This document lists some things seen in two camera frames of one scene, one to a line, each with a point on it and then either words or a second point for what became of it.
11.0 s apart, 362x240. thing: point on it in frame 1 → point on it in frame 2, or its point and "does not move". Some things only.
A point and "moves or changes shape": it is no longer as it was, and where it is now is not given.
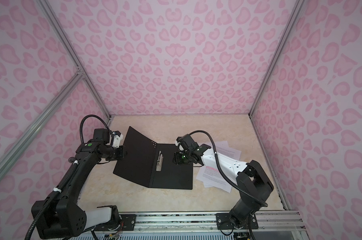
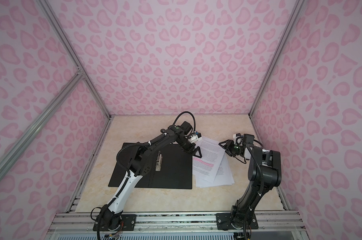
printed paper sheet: [229, 151] moves or changes shape
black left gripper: [122, 153] → [190, 150]
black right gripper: [177, 160] → [229, 146]
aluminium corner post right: [295, 11] does not move
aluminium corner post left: [67, 44] does not move
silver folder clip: [159, 162] does not move
